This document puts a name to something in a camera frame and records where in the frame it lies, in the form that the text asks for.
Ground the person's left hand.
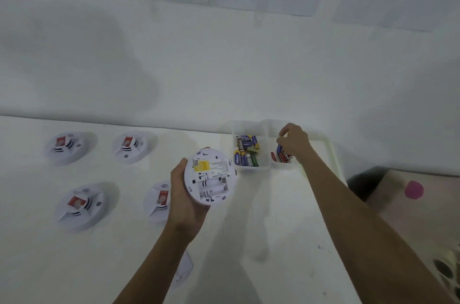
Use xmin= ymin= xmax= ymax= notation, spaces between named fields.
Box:
xmin=167 ymin=147 xmax=213 ymax=243

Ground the person's right hand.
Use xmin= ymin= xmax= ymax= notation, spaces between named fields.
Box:
xmin=276 ymin=123 xmax=315 ymax=165

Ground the clear lid with green rim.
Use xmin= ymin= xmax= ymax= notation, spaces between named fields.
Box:
xmin=316 ymin=138 xmax=347 ymax=186

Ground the pile of assorted batteries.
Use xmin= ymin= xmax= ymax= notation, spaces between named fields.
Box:
xmin=233 ymin=134 xmax=260 ymax=168

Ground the white battery cover plate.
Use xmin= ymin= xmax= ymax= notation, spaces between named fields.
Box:
xmin=172 ymin=249 xmax=195 ymax=288

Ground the person's left forearm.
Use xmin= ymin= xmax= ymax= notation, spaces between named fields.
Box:
xmin=113 ymin=223 xmax=196 ymax=304

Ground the person's right forearm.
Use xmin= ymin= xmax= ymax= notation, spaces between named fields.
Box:
xmin=300 ymin=153 xmax=457 ymax=304

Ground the cream fabric with pink dots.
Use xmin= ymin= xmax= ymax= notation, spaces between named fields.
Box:
xmin=366 ymin=169 xmax=460 ymax=304

